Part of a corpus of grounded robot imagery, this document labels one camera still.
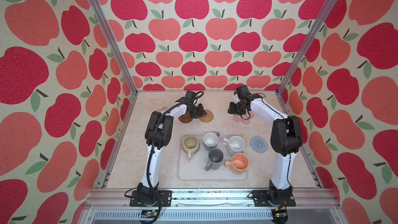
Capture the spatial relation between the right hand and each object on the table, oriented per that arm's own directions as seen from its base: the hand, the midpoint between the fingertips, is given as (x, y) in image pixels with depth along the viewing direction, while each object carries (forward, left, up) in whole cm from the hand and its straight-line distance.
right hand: (233, 110), depth 98 cm
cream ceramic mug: (-23, +25, -7) cm, 35 cm away
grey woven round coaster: (-18, -16, -9) cm, 25 cm away
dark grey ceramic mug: (-29, +10, -6) cm, 31 cm away
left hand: (-2, +16, -4) cm, 16 cm away
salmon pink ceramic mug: (-31, -3, -8) cm, 32 cm away
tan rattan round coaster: (-2, +16, -8) cm, 18 cm away
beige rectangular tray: (-37, +21, -9) cm, 43 cm away
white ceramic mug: (-20, -2, -8) cm, 22 cm away
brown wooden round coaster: (-7, +31, -4) cm, 31 cm away
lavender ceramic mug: (-19, +13, -8) cm, 24 cm away
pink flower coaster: (-14, -4, +11) cm, 18 cm away
